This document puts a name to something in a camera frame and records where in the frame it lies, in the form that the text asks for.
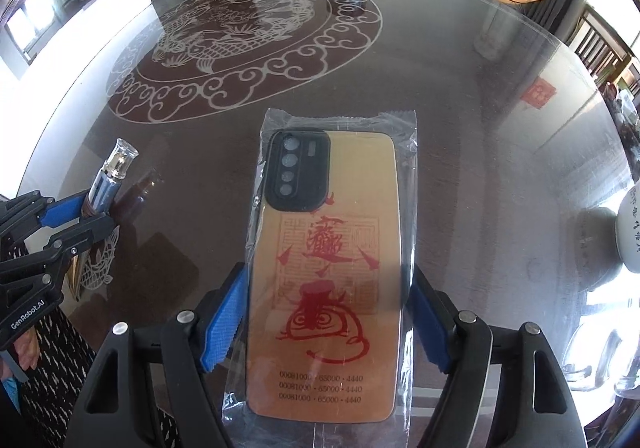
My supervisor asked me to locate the phone case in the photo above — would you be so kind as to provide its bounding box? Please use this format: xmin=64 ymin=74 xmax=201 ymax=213
xmin=222 ymin=108 xmax=418 ymax=447

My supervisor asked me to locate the glass perfume spray bottle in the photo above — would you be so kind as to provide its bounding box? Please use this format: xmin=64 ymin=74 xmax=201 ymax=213
xmin=81 ymin=138 xmax=139 ymax=217

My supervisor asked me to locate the wooden chair by window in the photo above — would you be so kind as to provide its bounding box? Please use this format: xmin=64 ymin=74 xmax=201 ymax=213
xmin=567 ymin=4 xmax=639 ymax=96

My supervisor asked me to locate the white ceramic jar with writing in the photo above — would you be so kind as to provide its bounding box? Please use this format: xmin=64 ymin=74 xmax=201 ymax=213
xmin=615 ymin=183 xmax=640 ymax=273

